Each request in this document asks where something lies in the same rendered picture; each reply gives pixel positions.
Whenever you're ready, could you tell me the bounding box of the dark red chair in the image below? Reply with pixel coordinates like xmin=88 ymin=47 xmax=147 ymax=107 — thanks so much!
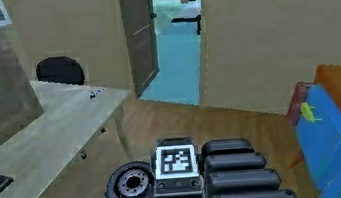
xmin=284 ymin=80 xmax=317 ymax=127

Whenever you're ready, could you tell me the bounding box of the small black blue object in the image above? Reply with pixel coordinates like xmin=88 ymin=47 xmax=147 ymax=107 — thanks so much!
xmin=89 ymin=88 xmax=106 ymax=101

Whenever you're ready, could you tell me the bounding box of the white table with black legs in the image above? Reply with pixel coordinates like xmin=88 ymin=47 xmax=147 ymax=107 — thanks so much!
xmin=169 ymin=0 xmax=205 ymax=38

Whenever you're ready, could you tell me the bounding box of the yellow green toy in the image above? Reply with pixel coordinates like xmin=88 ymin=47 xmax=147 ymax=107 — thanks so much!
xmin=299 ymin=100 xmax=324 ymax=125

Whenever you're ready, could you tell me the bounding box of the dark grey room door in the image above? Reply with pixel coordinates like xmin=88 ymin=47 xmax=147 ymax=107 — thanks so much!
xmin=117 ymin=0 xmax=162 ymax=99

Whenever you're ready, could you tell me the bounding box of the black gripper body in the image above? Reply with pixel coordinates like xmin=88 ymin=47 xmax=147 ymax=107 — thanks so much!
xmin=102 ymin=159 xmax=157 ymax=198

